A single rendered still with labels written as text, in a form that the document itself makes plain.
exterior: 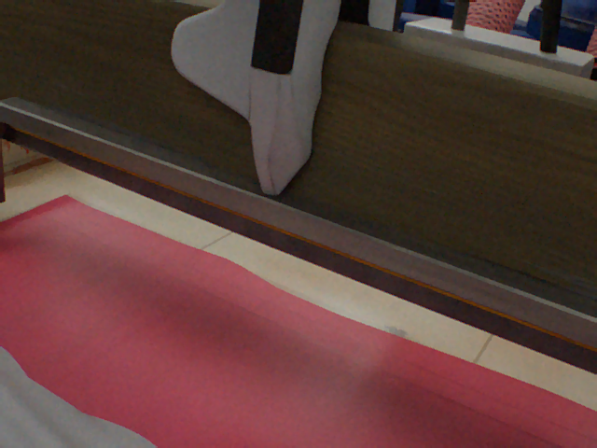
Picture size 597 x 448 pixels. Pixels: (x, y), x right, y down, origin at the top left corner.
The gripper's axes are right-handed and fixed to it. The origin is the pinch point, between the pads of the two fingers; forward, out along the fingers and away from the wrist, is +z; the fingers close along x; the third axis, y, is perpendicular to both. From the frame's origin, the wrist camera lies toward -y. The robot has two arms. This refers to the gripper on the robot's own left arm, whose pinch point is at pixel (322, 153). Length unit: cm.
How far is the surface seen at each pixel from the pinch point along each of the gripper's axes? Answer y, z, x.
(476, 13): 6.4, -1.9, -40.3
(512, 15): 3.7, -2.1, -43.2
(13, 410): 5.7, 9.0, 11.3
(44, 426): 4.2, 9.0, 11.1
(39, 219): 18.6, 9.8, -0.9
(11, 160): 25.3, 8.7, -4.0
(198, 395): 1.5, 9.8, 5.2
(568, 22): 3, 0, -71
